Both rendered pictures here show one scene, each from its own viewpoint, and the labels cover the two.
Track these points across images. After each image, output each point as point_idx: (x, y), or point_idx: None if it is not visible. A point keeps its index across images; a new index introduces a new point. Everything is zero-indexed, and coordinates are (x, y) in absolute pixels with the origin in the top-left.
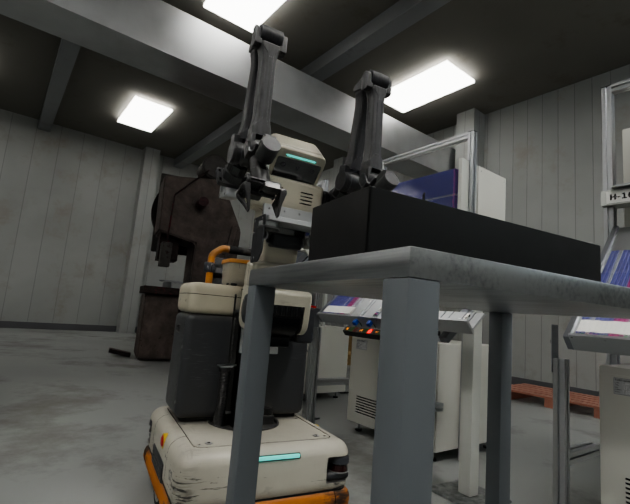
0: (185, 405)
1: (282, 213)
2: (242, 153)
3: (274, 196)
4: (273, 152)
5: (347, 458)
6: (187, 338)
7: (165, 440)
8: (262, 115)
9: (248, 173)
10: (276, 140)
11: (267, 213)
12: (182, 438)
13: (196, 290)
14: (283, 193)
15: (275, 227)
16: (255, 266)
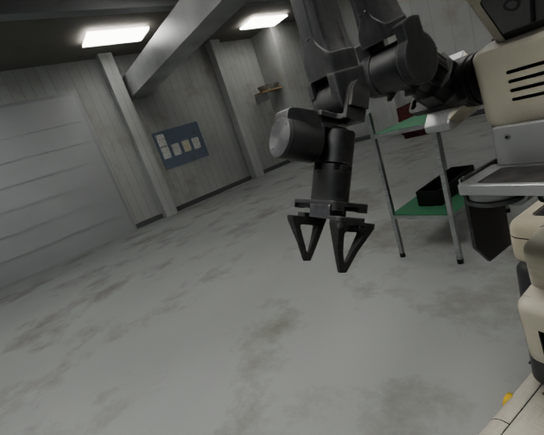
0: (540, 375)
1: None
2: (372, 81)
3: (357, 212)
4: (282, 157)
5: None
6: (521, 295)
7: (503, 404)
8: (304, 35)
9: (458, 65)
10: (286, 121)
11: (505, 150)
12: (499, 424)
13: (515, 233)
14: (333, 227)
15: (489, 205)
16: (523, 251)
